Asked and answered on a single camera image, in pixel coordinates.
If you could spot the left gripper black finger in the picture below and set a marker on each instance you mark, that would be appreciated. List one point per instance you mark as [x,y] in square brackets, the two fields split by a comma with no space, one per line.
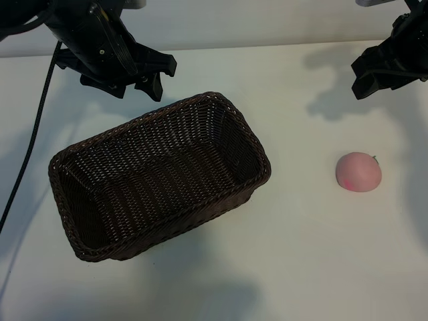
[154,63]
[107,88]

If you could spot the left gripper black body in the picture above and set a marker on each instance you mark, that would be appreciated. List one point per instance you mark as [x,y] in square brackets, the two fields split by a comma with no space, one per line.
[93,43]

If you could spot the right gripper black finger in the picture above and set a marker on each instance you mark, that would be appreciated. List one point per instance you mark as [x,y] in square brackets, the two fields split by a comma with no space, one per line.
[366,73]
[393,82]

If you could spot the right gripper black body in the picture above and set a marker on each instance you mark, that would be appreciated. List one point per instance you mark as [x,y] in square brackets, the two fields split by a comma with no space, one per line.
[409,47]

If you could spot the pink peach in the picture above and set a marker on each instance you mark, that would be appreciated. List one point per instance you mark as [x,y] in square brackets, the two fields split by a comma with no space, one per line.
[359,172]

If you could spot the dark brown woven basket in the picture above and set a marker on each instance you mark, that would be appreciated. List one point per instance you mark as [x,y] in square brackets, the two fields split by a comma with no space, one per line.
[160,174]

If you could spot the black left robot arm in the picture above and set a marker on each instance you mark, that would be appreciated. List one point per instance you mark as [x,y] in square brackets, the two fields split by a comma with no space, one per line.
[10,13]

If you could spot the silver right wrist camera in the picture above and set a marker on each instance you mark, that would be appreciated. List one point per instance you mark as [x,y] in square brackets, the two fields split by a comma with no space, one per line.
[378,2]

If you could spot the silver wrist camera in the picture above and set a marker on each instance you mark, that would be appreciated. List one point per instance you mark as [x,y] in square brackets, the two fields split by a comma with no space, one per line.
[378,2]
[138,3]

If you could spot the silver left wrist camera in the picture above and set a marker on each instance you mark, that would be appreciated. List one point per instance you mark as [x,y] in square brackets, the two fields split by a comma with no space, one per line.
[138,3]

